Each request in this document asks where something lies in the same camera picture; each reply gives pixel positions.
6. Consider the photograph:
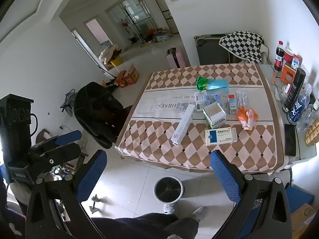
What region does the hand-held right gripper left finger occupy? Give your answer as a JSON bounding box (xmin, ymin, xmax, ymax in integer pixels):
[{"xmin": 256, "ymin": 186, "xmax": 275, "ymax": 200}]
[{"xmin": 25, "ymin": 149, "xmax": 107, "ymax": 239}]

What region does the black phone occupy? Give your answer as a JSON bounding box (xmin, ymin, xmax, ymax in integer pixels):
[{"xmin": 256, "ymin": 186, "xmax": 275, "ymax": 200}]
[{"xmin": 284, "ymin": 124, "xmax": 297, "ymax": 157}]

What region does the grey cable bundle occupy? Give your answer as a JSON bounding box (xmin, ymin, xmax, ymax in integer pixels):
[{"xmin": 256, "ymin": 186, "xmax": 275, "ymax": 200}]
[{"xmin": 60, "ymin": 89, "xmax": 75, "ymax": 116}]

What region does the pink suitcase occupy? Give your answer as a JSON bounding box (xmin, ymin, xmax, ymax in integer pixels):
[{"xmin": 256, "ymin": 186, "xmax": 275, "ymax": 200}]
[{"xmin": 166, "ymin": 47, "xmax": 186, "ymax": 69}]

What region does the blue white medicine box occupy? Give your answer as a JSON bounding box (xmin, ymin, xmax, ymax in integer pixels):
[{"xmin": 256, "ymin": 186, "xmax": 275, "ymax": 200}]
[{"xmin": 205, "ymin": 127, "xmax": 237, "ymax": 146}]

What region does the brown cardboard box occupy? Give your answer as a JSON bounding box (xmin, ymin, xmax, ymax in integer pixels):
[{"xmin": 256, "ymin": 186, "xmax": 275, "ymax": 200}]
[{"xmin": 290, "ymin": 203, "xmax": 318, "ymax": 239}]

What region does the yellow bin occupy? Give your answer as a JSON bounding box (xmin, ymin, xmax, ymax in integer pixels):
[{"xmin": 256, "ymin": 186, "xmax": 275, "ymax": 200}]
[{"xmin": 110, "ymin": 56, "xmax": 124, "ymax": 68}]

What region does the orange plastic packet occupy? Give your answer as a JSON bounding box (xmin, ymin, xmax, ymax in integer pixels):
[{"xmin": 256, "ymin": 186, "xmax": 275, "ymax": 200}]
[{"xmin": 237, "ymin": 106, "xmax": 259, "ymax": 130}]

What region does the clear plastic bottle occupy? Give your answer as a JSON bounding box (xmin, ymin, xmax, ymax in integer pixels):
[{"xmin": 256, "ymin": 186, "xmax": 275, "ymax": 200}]
[{"xmin": 296, "ymin": 100, "xmax": 319, "ymax": 132}]

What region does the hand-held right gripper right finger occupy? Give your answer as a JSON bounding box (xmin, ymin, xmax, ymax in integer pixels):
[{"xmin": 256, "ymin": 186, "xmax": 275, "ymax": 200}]
[{"xmin": 210, "ymin": 150, "xmax": 292, "ymax": 239}]

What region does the round grey waste bin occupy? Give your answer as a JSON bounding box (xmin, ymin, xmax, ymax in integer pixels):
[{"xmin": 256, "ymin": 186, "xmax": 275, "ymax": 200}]
[{"xmin": 153, "ymin": 177, "xmax": 185, "ymax": 203}]

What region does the blue star print packet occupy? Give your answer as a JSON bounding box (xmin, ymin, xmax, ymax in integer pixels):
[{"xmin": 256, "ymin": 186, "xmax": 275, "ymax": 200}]
[{"xmin": 206, "ymin": 94, "xmax": 221, "ymax": 108}]

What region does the long white carton box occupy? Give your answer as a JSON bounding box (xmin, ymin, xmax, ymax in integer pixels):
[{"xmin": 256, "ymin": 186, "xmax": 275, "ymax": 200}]
[{"xmin": 171, "ymin": 104, "xmax": 196, "ymax": 145}]

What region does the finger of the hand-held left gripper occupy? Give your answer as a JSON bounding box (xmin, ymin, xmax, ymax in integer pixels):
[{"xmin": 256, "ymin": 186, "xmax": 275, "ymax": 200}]
[
  {"xmin": 31, "ymin": 130, "xmax": 82, "ymax": 155},
  {"xmin": 30, "ymin": 143, "xmax": 81, "ymax": 179}
]

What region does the orange cardboard box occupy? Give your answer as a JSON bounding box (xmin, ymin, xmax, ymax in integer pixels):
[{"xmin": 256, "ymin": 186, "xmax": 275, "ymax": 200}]
[
  {"xmin": 115, "ymin": 70, "xmax": 127, "ymax": 88},
  {"xmin": 124, "ymin": 63, "xmax": 139, "ymax": 86}
]

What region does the open white green box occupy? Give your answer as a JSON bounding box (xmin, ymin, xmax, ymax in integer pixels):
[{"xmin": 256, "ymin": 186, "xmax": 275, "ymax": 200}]
[{"xmin": 202, "ymin": 103, "xmax": 227, "ymax": 127}]

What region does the clear bottle blue label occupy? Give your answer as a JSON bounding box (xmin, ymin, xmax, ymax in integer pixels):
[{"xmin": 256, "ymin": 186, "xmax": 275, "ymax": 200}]
[{"xmin": 289, "ymin": 83, "xmax": 312, "ymax": 125}]

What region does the black white checkered blanket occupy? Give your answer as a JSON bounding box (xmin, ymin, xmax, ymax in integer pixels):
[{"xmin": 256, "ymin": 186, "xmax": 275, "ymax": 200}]
[{"xmin": 219, "ymin": 31, "xmax": 265, "ymax": 64}]

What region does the black coat rack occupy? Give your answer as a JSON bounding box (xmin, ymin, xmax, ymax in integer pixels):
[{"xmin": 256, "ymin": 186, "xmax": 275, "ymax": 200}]
[{"xmin": 121, "ymin": 4, "xmax": 147, "ymax": 48}]

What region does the yellow woven tray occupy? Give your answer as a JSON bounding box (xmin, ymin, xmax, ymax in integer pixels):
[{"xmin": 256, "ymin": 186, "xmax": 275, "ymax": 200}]
[{"xmin": 305, "ymin": 118, "xmax": 319, "ymax": 145}]

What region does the dark grey folding cot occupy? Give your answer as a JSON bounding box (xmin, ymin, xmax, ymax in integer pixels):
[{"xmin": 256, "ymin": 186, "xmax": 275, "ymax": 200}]
[{"xmin": 194, "ymin": 33, "xmax": 268, "ymax": 66}]

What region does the red cup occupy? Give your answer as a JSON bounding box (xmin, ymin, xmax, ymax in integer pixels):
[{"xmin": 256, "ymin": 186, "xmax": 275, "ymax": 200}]
[{"xmin": 284, "ymin": 48, "xmax": 294, "ymax": 64}]

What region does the green plastic bag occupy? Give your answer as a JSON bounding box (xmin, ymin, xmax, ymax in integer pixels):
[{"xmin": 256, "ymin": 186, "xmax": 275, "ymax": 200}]
[{"xmin": 196, "ymin": 76, "xmax": 212, "ymax": 91}]

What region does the metal dumbbell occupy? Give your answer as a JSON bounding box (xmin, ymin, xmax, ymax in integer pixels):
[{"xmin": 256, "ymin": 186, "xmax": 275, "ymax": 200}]
[{"xmin": 89, "ymin": 195, "xmax": 102, "ymax": 215}]

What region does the black spray can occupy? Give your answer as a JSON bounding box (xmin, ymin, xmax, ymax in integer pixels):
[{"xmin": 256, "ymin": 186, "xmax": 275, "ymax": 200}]
[{"xmin": 282, "ymin": 67, "xmax": 306, "ymax": 114}]

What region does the cream cloth pile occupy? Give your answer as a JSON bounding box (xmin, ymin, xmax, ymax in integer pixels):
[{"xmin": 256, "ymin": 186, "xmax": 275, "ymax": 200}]
[{"xmin": 99, "ymin": 43, "xmax": 122, "ymax": 64}]

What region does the blue white milk carton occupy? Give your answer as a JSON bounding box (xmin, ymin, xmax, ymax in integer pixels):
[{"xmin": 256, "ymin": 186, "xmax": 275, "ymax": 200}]
[{"xmin": 291, "ymin": 54, "xmax": 302, "ymax": 70}]

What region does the cola bottle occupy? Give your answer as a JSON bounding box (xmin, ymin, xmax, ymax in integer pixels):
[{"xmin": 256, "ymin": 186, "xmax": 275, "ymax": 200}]
[{"xmin": 274, "ymin": 40, "xmax": 285, "ymax": 71}]

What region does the small white barcode box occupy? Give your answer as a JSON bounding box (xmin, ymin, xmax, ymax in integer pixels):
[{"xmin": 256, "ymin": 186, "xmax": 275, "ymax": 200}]
[{"xmin": 194, "ymin": 91, "xmax": 207, "ymax": 112}]

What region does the small orange white box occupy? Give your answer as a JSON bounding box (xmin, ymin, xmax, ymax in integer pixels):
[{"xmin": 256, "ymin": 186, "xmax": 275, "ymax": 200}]
[{"xmin": 228, "ymin": 95, "xmax": 237, "ymax": 115}]

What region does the teal plastic packet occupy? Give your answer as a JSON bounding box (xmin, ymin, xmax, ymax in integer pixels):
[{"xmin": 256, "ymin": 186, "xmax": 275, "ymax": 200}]
[{"xmin": 206, "ymin": 79, "xmax": 229, "ymax": 92}]

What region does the brown diamond pattern tablecloth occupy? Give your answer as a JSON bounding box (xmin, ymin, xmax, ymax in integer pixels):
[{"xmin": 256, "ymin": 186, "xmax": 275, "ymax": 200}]
[{"xmin": 115, "ymin": 63, "xmax": 286, "ymax": 177}]

